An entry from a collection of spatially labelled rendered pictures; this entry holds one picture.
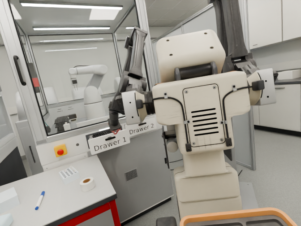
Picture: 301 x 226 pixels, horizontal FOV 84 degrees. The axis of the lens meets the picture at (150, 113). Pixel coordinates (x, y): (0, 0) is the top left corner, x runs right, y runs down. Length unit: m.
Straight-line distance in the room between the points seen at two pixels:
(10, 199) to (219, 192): 0.96
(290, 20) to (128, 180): 3.42
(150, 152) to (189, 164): 1.02
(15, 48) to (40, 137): 0.59
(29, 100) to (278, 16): 3.73
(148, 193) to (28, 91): 1.30
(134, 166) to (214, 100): 1.18
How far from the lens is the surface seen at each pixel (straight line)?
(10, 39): 1.42
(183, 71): 0.52
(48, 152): 1.41
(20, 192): 1.28
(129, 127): 1.43
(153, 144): 1.59
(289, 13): 3.81
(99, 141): 1.24
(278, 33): 3.84
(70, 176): 1.12
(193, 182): 0.64
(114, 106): 0.98
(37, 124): 1.37
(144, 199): 1.77
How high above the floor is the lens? 1.25
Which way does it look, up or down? 11 degrees down
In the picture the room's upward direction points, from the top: 9 degrees counter-clockwise
